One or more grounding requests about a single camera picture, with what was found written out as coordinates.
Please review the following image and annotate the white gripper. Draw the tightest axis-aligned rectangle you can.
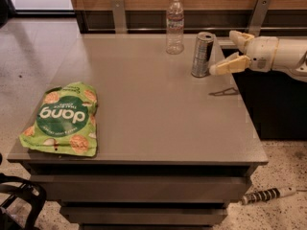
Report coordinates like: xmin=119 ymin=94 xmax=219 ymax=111
xmin=209 ymin=31 xmax=279 ymax=76

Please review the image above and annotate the silver redbull can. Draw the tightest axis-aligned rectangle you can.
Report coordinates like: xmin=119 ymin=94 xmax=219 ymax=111
xmin=191 ymin=32 xmax=214 ymax=78

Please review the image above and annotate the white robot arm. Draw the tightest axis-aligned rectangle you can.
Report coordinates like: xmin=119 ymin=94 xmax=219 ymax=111
xmin=209 ymin=31 xmax=307 ymax=82

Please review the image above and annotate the green rice chip bag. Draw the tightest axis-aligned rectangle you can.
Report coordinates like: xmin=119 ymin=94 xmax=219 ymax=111
xmin=19 ymin=82 xmax=98 ymax=157

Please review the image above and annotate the clear plastic water bottle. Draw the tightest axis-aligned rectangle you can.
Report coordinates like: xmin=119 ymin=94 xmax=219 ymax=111
xmin=166 ymin=0 xmax=184 ymax=55

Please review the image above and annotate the grey drawer cabinet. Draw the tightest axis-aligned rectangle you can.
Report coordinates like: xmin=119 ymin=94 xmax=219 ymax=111
xmin=7 ymin=33 xmax=270 ymax=230

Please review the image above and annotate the white power strip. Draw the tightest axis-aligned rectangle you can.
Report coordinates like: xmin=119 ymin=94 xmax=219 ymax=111
xmin=241 ymin=187 xmax=296 ymax=205

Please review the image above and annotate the black chair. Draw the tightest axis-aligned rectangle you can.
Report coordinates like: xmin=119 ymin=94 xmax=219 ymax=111
xmin=0 ymin=152 xmax=48 ymax=230

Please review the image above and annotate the right metal bracket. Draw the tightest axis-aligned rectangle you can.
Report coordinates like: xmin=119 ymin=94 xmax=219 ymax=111
xmin=247 ymin=0 xmax=271 ymax=36

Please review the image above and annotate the metal bracket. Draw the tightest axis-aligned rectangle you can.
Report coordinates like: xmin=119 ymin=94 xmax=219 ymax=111
xmin=247 ymin=0 xmax=271 ymax=36
xmin=111 ymin=0 xmax=128 ymax=34

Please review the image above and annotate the left metal bracket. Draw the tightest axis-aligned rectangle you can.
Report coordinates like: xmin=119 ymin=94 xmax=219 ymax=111
xmin=111 ymin=0 xmax=128 ymax=34

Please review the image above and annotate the metal rail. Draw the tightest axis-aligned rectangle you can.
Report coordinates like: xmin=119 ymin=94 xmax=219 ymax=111
xmin=83 ymin=26 xmax=307 ymax=33

